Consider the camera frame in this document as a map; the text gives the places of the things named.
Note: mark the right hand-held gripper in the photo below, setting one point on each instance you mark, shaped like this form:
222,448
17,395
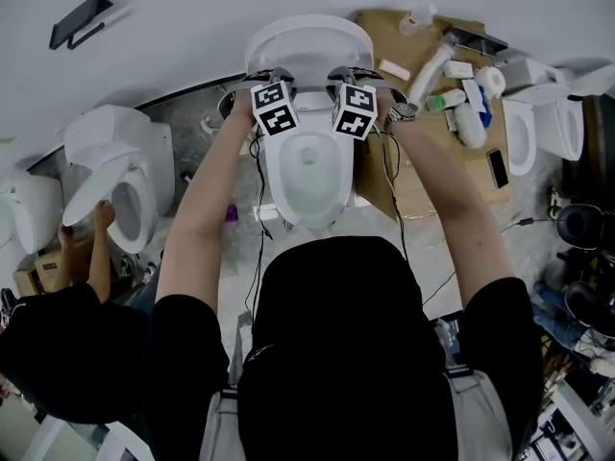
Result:
353,111

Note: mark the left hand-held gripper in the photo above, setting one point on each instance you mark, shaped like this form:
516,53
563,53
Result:
274,108

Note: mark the person's right forearm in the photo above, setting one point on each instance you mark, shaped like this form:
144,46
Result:
456,219

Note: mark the person's left forearm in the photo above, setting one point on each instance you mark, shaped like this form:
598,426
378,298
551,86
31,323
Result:
202,209

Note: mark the white toilet paper roll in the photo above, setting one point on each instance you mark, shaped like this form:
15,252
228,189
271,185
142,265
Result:
490,81

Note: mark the person's left hand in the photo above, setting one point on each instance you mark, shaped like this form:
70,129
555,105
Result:
262,75

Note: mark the person's right hand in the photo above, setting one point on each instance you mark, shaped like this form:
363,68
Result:
367,75

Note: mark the white soap bar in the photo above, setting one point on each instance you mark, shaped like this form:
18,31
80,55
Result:
395,69

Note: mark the silver wristwatch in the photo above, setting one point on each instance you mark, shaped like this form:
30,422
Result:
403,113

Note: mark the white sealant tube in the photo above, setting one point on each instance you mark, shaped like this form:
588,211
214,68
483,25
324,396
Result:
427,77

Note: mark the clear plastic bottle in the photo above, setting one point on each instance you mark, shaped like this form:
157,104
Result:
415,21

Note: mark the green capped white bottle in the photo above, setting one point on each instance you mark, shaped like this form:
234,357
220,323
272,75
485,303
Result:
449,99

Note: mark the small white box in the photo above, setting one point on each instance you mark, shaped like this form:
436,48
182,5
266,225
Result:
458,69

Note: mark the small white packet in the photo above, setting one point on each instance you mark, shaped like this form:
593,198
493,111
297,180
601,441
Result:
450,120

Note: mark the large cardboard box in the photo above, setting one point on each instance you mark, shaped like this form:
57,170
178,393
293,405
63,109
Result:
423,180

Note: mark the blue and white packet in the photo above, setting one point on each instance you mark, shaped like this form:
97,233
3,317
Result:
473,94

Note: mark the black metal holder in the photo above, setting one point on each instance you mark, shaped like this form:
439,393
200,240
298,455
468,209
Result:
480,41

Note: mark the black smartphone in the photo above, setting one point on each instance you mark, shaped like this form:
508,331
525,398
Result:
498,168

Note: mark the person's black shirt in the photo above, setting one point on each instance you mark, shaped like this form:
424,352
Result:
336,344

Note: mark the black round stool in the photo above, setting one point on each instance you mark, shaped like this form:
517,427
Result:
581,226
588,303

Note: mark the small cardboard box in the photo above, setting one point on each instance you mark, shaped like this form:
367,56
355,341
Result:
43,269

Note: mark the black wall paper holder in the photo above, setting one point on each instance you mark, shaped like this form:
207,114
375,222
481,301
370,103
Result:
77,19

